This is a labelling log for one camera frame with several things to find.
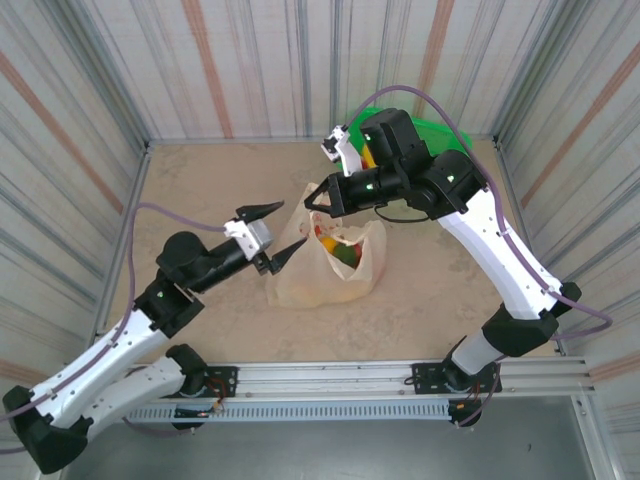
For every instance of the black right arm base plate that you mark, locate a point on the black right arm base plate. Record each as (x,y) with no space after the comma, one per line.
(425,375)

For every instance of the green fake mango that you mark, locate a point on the green fake mango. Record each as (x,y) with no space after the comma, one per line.
(345,254)

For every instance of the yellow fake lemon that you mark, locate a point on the yellow fake lemon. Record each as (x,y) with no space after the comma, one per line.
(327,244)

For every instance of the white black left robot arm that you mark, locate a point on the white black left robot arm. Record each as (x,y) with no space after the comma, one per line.
(90,360)

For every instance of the pink red fake peach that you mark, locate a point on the pink red fake peach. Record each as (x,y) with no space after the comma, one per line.
(359,248)

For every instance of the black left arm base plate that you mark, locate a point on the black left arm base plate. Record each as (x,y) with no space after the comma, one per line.
(225,375)

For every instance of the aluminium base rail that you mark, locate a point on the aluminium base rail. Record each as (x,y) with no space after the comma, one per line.
(325,375)

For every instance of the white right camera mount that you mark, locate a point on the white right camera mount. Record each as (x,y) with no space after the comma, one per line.
(350,155)

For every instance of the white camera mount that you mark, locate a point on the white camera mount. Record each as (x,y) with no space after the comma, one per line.
(237,231)
(350,155)

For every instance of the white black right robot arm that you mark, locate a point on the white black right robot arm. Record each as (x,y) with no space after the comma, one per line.
(480,245)

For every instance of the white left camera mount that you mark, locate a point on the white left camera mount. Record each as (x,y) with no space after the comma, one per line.
(237,231)

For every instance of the green plastic basket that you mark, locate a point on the green plastic basket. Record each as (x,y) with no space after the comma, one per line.
(435,127)

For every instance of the cream printed plastic bag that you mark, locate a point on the cream printed plastic bag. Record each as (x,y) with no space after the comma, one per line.
(310,285)

